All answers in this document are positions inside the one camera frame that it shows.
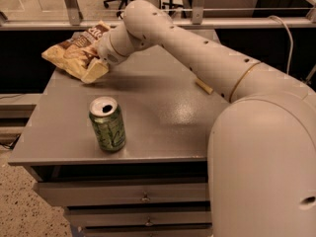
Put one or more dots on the grey drawer cabinet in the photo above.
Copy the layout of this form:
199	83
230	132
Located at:
125	156

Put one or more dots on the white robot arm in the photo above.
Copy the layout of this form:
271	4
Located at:
261	155

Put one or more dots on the top grey drawer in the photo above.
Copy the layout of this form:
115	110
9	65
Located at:
105	193

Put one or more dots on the green soda can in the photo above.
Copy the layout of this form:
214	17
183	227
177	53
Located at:
106	119

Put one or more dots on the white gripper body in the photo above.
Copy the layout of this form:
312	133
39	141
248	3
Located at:
107	49

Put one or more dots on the bottom grey drawer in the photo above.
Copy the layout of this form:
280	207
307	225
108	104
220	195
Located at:
196	230

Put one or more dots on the metal railing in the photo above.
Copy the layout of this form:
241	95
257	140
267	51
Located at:
190	14

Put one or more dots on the grey drawer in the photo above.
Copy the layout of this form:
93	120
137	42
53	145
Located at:
156	214
105	193
196	230

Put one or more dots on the middle grey drawer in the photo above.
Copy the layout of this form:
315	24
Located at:
156	214

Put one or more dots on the brown chip bag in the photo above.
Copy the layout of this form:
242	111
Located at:
78	56

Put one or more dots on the green yellow sponge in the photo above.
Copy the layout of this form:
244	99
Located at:
204	86

